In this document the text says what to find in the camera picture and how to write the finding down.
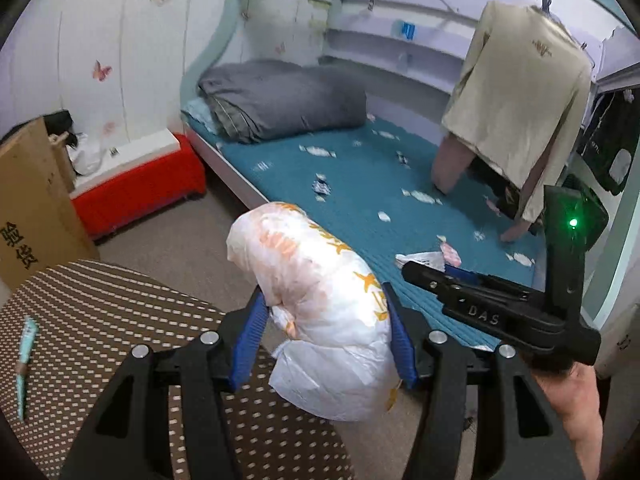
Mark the black hanging garment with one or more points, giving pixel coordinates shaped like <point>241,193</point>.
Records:
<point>612,150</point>
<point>495,185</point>

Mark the cardboard box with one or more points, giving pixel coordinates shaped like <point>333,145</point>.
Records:
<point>35,210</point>

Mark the teal tube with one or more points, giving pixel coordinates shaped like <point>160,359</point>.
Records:
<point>26,355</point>

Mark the white orange-printed plastic bag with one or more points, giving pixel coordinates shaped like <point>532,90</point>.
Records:
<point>320,310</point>

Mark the beige hanging shirt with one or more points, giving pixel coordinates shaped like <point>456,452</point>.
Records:
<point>525,95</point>

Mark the pink hanging pants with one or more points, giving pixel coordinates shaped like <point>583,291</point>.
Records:
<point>450,165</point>

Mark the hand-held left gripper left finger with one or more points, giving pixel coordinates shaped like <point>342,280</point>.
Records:
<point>248,340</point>

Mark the pale butterfly wall sticker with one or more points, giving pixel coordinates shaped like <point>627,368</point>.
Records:
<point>110,127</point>

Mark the person's right forearm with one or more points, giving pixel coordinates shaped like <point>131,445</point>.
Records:
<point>575,410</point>

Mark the white wall shelf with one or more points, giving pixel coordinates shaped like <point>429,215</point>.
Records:
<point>390,55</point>

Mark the red storage bench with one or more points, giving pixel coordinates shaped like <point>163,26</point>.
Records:
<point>145,185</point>

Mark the teal quilted bed sheet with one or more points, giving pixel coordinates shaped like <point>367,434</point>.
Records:
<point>370,190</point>

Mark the white cabinet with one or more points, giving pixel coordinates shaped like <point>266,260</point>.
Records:
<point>617,320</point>

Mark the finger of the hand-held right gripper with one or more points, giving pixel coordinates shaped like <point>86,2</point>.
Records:
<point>492,287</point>
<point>475,315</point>

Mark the brown dotted tablecloth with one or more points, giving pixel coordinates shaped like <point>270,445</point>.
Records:
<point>125,320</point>

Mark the grey folded duvet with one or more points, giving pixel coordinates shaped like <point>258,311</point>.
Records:
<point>290,100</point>

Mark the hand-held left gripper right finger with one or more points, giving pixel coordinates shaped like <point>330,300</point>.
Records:
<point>402,345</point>

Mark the blue box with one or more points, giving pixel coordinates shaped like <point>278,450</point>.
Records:
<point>408,30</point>

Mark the pale green bed frame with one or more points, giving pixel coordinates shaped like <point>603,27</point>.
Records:
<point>210,50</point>

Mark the pink butterfly wall sticker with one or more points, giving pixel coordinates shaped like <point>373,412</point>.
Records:
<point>101,70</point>

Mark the light blue pillow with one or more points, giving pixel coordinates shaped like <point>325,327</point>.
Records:
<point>200,115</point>

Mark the white printed paper scrap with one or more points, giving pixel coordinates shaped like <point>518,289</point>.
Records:
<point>422,258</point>

